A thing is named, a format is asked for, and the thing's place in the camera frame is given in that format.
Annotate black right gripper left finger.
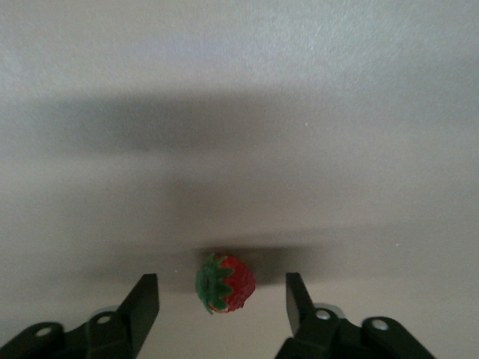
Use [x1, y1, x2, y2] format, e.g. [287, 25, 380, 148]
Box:
[0, 273, 160, 359]

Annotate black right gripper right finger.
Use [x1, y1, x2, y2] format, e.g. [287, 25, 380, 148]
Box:
[275, 271, 439, 359]

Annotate red strawberry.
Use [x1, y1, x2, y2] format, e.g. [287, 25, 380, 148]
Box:
[195, 252, 257, 315]

